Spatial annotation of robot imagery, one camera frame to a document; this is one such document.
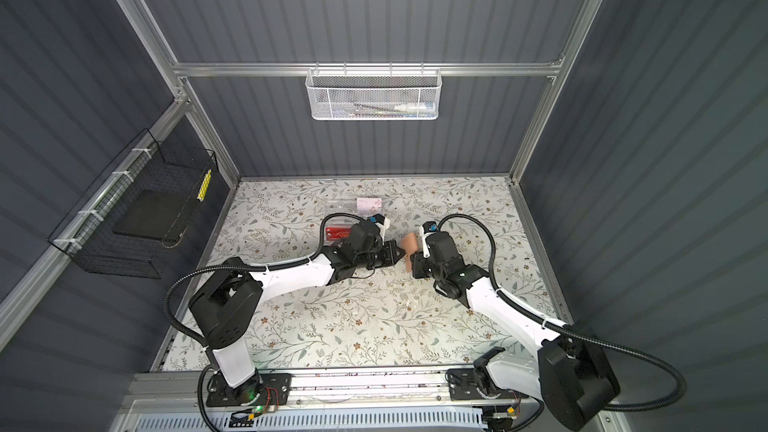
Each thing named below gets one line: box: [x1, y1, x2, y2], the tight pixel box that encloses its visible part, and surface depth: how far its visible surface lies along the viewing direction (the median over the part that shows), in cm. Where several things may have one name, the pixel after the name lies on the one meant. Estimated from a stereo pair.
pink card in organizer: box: [356, 198, 382, 215], surface depth 103 cm
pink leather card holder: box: [401, 233, 418, 272], surface depth 86 cm
